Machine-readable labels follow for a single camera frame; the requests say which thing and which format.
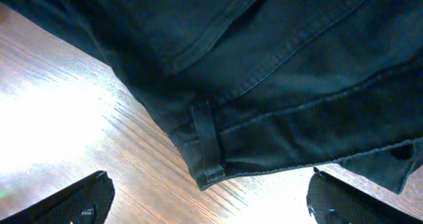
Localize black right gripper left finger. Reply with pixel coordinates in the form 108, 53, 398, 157
1, 170, 115, 224

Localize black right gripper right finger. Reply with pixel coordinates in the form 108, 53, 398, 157
307, 170, 422, 224

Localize black pants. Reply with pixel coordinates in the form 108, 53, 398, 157
1, 0, 422, 193

